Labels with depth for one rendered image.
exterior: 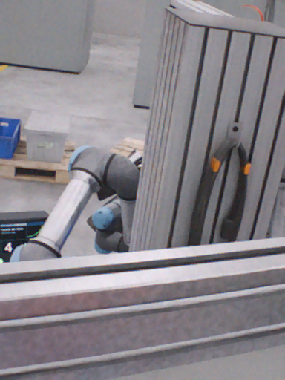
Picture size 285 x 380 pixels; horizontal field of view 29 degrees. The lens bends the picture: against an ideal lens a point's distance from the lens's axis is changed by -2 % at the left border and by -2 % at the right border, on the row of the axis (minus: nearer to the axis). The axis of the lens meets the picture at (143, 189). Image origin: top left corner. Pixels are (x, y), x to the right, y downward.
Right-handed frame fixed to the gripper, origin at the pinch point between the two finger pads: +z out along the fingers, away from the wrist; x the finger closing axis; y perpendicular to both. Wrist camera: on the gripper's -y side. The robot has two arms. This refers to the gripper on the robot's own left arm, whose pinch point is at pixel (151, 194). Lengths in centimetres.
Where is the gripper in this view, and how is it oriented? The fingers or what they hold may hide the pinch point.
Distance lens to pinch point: 234.9
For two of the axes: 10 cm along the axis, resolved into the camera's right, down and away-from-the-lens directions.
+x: -0.5, 9.4, 3.5
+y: -8.6, -2.2, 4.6
